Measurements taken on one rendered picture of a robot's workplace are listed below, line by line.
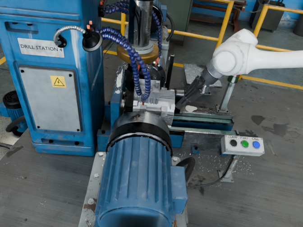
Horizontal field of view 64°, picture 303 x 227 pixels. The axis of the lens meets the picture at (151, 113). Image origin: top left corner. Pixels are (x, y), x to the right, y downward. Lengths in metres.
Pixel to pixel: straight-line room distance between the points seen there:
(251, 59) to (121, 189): 0.59
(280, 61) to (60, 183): 1.02
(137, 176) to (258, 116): 1.33
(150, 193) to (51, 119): 0.72
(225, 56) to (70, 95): 0.61
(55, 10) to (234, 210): 1.07
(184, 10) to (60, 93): 3.31
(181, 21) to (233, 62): 3.40
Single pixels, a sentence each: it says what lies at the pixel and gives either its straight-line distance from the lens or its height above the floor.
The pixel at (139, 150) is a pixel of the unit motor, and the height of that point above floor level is 1.35.
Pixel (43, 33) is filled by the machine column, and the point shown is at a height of 1.44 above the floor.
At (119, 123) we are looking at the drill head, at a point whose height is 1.13.
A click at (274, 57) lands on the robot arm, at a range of 0.89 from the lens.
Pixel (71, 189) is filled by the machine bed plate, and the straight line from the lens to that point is 1.20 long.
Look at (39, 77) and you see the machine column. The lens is 1.02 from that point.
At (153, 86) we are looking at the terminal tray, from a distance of 1.22.
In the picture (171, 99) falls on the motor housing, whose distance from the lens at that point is 1.17.
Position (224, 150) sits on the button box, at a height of 1.04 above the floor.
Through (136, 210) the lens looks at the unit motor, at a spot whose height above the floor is 1.35.
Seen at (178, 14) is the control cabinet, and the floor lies 0.52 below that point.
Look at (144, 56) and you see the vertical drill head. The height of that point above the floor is 1.33.
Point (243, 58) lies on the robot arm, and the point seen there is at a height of 1.45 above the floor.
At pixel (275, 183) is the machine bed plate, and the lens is 1.42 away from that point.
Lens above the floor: 1.80
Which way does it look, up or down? 41 degrees down
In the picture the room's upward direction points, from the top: 7 degrees clockwise
